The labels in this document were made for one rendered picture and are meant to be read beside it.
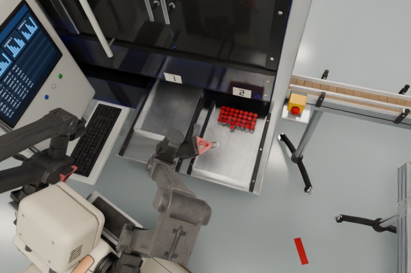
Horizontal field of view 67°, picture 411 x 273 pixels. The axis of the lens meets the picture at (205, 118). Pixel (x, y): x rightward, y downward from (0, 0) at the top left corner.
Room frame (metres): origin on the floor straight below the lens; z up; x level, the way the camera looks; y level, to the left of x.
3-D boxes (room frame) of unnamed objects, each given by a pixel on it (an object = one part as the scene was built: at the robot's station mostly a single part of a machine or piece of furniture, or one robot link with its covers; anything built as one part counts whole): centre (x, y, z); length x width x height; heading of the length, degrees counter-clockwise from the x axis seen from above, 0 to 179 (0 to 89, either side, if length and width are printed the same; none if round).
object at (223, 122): (0.69, -0.14, 0.91); 0.18 x 0.02 x 0.05; 65
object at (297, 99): (0.72, -0.42, 1.00); 0.08 x 0.07 x 0.07; 156
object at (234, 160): (0.61, -0.10, 0.90); 0.34 x 0.26 x 0.04; 155
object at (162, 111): (0.85, 0.16, 0.90); 0.34 x 0.26 x 0.04; 156
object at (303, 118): (0.75, -0.45, 0.87); 0.14 x 0.13 x 0.02; 156
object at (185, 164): (0.72, 0.04, 0.87); 0.70 x 0.48 x 0.02; 66
